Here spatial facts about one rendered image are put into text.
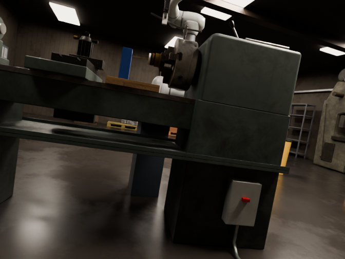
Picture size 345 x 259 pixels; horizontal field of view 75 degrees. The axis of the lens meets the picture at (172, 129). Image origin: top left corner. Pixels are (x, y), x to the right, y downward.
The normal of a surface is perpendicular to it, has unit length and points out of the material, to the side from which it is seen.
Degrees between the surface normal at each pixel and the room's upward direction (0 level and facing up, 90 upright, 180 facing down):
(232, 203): 90
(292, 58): 90
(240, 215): 90
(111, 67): 90
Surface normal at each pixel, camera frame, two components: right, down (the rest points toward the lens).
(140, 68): 0.28, 0.11
